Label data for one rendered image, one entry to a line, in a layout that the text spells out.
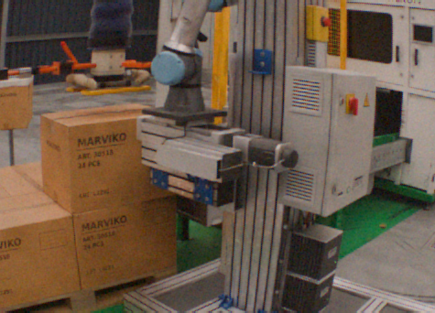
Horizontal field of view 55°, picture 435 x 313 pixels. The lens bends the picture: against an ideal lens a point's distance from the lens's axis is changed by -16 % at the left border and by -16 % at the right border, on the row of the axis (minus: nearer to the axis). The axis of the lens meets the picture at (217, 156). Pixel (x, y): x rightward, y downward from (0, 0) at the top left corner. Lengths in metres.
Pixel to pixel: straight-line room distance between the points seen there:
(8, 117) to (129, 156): 1.87
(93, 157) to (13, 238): 0.55
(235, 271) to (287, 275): 0.22
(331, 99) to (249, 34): 0.42
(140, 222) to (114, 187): 0.25
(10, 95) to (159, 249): 1.98
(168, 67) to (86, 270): 1.11
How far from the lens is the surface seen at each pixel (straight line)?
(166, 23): 3.76
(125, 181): 2.24
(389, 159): 3.96
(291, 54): 1.65
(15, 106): 3.87
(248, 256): 1.90
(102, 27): 2.23
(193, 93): 1.75
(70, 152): 2.07
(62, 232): 2.15
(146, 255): 2.44
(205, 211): 2.41
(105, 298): 2.48
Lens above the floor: 1.30
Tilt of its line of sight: 14 degrees down
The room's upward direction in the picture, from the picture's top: 3 degrees clockwise
